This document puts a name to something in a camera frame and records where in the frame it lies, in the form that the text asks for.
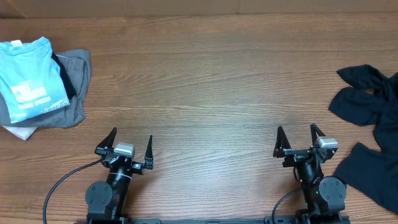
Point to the black t-shirt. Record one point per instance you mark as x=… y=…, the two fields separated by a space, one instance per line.
x=370 y=99

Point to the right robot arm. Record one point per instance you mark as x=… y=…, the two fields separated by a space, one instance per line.
x=324 y=196

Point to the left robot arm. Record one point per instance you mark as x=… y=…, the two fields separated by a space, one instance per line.
x=106 y=199

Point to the black folded garment in stack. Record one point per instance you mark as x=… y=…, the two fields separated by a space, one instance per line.
x=65 y=79

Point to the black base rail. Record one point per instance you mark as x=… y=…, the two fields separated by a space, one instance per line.
x=211 y=221

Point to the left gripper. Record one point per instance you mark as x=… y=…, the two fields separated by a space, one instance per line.
x=138 y=168

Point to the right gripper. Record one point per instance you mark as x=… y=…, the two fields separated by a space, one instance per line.
x=282 y=149

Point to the grey folded t-shirt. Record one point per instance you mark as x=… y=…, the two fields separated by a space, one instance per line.
x=77 y=65

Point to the light blue folded t-shirt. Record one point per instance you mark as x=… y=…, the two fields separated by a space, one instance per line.
x=31 y=84

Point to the white folded garment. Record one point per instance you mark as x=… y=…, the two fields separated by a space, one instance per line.
x=22 y=133

